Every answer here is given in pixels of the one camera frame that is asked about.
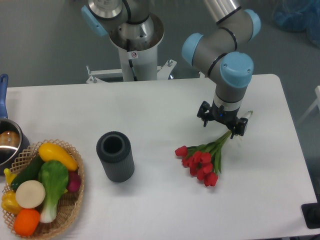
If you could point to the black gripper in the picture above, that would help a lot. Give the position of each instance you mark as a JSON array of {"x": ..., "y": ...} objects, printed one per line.
[{"x": 221, "y": 115}]

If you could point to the red tulip bouquet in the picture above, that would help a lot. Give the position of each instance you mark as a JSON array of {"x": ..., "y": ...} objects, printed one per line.
[{"x": 205, "y": 161}]

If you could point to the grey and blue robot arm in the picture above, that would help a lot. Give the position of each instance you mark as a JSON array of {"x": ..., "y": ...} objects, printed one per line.
[{"x": 216, "y": 56}]

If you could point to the dark grey ribbed vase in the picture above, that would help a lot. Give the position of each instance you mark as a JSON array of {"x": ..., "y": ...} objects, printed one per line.
[{"x": 115, "y": 153}]

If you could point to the black device at table edge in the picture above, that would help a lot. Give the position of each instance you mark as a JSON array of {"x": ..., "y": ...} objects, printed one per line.
[{"x": 311, "y": 214}]

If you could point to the blue plastic bag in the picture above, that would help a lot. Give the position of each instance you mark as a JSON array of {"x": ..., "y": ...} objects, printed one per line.
[{"x": 298, "y": 16}]

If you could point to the purple red radish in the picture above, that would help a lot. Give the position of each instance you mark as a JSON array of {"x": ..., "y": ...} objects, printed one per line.
[{"x": 74, "y": 182}]

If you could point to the woven wicker basket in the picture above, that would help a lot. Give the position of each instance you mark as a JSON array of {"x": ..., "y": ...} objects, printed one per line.
[{"x": 68, "y": 206}]

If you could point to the yellow squash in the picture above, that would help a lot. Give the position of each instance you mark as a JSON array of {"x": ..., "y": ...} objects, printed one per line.
[{"x": 49, "y": 151}]

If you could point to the green bok choy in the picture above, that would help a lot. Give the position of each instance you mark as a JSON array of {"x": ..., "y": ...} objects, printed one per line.
[{"x": 54, "y": 177}]

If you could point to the dark green cucumber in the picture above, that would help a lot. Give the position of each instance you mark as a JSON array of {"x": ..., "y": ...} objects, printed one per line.
[{"x": 30, "y": 172}]

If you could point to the white round radish slice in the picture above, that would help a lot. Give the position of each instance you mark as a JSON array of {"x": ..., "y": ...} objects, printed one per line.
[{"x": 30, "y": 194}]

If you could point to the orange fruit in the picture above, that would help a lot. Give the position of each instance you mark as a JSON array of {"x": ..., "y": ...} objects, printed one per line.
[{"x": 26, "y": 222}]

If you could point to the yellow banana tip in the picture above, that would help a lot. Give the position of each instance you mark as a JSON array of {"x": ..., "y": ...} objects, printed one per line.
[{"x": 9, "y": 176}]

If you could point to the yellow bell pepper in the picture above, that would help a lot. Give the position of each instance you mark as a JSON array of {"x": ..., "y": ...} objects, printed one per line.
[{"x": 9, "y": 203}]

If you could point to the white furniture frame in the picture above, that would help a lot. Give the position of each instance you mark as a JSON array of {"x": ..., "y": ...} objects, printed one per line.
[{"x": 315, "y": 104}]

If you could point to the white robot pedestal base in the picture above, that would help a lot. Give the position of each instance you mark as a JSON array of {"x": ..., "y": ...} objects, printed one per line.
[{"x": 137, "y": 46}]

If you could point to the blue handled steel pot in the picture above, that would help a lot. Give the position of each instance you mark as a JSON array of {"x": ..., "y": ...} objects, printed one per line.
[{"x": 12, "y": 139}]

